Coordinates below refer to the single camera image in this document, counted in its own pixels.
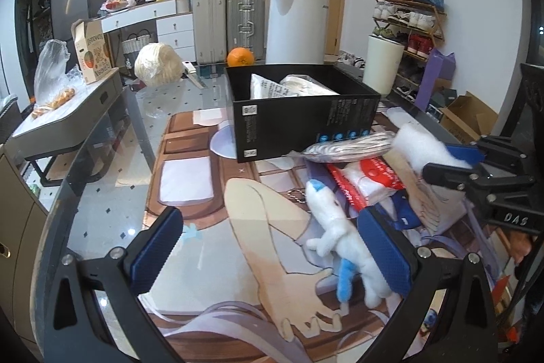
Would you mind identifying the white cylindrical trash can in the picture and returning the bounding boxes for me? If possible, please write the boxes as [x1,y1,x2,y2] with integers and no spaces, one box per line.
[266,0,329,64]

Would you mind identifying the white blue plush toy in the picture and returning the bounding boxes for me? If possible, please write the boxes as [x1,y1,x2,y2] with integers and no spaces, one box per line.
[305,179,393,309]

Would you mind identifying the black cardboard box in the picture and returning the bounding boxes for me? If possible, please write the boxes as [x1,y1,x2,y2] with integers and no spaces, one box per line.
[225,64,381,163]

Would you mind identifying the white foam sponge block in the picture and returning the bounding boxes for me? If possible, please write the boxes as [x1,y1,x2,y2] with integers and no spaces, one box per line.
[391,122,471,174]

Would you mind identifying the purple paper bag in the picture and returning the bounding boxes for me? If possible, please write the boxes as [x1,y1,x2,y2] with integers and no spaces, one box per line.
[414,48,456,112]

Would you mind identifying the red white balloon bag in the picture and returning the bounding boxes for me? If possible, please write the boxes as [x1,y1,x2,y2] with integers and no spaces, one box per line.
[326,158,404,211]

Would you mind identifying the wooden shoe rack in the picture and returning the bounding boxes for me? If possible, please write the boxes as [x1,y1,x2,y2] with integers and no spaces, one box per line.
[373,0,445,102]

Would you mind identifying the grey side table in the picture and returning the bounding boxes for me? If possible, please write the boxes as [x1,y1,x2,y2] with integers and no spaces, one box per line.
[6,68,123,187]

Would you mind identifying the white suitcase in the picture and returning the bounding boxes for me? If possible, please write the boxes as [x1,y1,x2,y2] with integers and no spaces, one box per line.
[193,0,227,64]

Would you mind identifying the white desk with drawers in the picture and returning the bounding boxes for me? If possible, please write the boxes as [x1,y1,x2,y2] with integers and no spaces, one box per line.
[101,0,197,63]

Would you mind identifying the clear bag of oranges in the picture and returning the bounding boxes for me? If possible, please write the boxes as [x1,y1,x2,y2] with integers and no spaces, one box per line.
[31,39,86,119]

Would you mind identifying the white printed cloth bag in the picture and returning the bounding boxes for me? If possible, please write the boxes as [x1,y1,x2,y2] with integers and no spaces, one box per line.
[250,74,337,99]

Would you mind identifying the beige yarn ball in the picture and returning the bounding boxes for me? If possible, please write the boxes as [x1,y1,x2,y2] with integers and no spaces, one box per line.
[135,42,184,86]

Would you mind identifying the white handled knife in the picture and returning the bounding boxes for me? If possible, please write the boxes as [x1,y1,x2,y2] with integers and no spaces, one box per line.
[182,60,207,89]

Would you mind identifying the orange fruit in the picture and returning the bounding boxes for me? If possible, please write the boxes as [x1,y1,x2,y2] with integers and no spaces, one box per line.
[226,47,255,67]

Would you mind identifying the silver suitcase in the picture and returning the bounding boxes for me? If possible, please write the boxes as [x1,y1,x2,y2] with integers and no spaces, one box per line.
[226,0,266,60]

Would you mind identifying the anime printed table mat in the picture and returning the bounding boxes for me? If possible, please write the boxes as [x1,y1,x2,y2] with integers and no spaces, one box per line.
[139,107,511,363]

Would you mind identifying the orange printed fruit carton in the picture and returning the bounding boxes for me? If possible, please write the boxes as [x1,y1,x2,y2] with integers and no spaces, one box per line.
[71,19,113,85]

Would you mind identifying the blue fabric item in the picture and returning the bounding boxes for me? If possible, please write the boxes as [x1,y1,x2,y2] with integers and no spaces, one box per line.
[377,190,421,230]

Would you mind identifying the brown cardboard box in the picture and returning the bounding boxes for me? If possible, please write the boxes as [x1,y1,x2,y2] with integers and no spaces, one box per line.
[441,91,498,144]

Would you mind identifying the bagged white shoelaces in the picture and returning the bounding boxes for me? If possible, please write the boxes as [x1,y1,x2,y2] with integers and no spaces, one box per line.
[300,131,395,163]

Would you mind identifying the cream tumbler cup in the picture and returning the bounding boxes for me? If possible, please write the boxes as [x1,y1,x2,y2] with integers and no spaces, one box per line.
[362,36,404,97]

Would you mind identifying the white wicker basket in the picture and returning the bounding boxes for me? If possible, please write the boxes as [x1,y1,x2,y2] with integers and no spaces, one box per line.
[121,30,153,69]

